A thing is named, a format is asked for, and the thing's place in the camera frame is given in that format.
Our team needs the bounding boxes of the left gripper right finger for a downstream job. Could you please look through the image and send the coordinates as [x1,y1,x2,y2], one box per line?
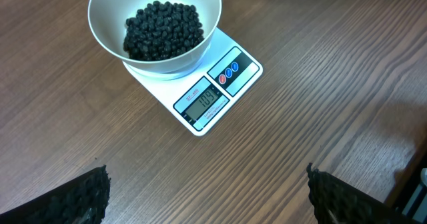
[306,163,414,224]

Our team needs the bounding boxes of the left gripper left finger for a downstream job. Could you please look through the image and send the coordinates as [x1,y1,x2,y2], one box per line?
[1,165,111,224]

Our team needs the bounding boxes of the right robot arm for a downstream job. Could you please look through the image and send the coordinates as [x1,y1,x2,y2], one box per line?
[384,145,426,224]

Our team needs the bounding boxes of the white digital kitchen scale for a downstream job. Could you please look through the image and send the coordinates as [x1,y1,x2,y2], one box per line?
[123,29,263,136]

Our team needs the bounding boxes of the black beans in bowl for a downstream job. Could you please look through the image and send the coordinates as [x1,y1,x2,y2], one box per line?
[123,1,204,61]

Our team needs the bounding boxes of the white bowl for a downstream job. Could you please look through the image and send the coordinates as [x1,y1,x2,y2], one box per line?
[87,0,222,73]

